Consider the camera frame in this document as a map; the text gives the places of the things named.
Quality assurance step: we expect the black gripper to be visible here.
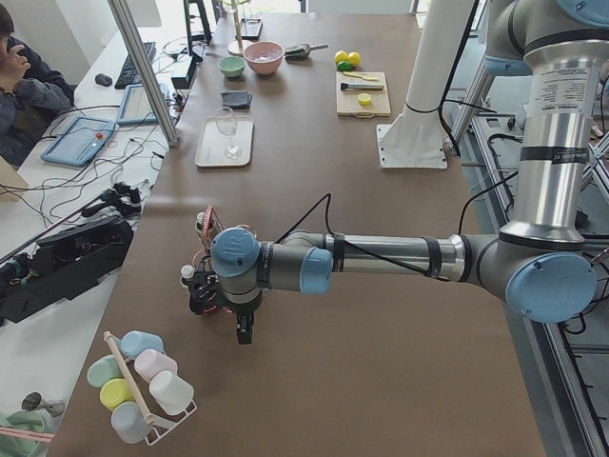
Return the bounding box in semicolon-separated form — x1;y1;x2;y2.
187;255;254;345

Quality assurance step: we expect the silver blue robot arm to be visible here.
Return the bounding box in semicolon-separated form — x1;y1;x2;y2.
181;1;608;344

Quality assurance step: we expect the tea bottle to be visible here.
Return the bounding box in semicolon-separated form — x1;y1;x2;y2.
195;212;205;235
180;265;196;288

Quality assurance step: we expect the white cup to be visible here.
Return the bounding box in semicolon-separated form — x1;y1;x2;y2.
148;370;194;415

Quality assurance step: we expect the pink cup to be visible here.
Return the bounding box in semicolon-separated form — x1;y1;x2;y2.
134;348;178;383

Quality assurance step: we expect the blue cup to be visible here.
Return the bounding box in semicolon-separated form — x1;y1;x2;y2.
119;330;165;360

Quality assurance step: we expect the green cup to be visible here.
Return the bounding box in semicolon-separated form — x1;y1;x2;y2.
87;354;124;388

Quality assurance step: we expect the yellow cup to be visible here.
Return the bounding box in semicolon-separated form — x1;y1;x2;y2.
99;378;134;411

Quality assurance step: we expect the grey cup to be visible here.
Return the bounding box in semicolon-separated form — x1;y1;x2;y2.
110;402;151;444

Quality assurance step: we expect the cream rectangular tray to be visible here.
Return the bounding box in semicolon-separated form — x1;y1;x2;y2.
194;114;254;168

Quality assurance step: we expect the black open equipment case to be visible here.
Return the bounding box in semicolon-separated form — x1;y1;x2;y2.
1;215;133;323

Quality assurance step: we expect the clear wine glass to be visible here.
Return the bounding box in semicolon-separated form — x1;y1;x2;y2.
215;107;242;159

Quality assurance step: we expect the grey folded cloth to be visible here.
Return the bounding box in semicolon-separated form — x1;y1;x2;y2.
221;90;252;109

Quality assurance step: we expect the metal jigger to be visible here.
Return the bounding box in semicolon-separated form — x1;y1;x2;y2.
21;391;66;417

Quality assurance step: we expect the blue teach pendant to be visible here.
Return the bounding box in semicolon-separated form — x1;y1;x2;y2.
41;116;116;167
116;84;157;127

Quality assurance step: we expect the half lemon slice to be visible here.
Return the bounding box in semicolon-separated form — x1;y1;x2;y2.
358;93;372;106

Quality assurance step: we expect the steel muddler black tip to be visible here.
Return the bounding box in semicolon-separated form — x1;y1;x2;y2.
340;82;384;91

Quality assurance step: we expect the green bowl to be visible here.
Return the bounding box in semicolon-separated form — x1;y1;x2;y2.
218;55;246;78

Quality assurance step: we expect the wooden cutting board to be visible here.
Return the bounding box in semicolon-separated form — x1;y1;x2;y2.
336;71;391;117

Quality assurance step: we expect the pink bowl of ice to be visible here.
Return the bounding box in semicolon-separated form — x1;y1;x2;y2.
244;41;285;75

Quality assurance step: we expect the yellow plastic knife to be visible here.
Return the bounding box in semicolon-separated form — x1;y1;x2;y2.
343;71;379;81

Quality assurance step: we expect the black keyboard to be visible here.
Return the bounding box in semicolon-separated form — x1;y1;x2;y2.
113;41;158;90

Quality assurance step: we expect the wooden stand round base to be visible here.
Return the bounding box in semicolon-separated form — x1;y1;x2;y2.
222;0;251;56

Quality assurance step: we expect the metal ice scoop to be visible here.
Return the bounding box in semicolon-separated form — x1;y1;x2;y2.
285;44;329;60

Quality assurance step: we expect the black computer mouse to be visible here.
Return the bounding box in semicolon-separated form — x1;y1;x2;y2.
94;73;113;87

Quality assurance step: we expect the yellow lemon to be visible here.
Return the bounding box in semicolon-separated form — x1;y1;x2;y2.
334;50;349;65

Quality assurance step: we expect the black square tray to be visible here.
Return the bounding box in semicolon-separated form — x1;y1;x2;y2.
240;18;263;41

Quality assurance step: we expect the seated person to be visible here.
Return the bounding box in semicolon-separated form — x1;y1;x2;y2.
1;7;74;169

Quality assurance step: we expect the copper wire bottle basket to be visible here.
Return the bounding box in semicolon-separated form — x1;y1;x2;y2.
191;205;261;319

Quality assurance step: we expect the white wire cup rack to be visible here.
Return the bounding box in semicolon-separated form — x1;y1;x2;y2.
104;331;197;447

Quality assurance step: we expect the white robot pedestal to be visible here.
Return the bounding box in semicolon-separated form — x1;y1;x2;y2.
377;0;478;169

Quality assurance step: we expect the aluminium frame post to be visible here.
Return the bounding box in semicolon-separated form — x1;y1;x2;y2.
108;0;179;147

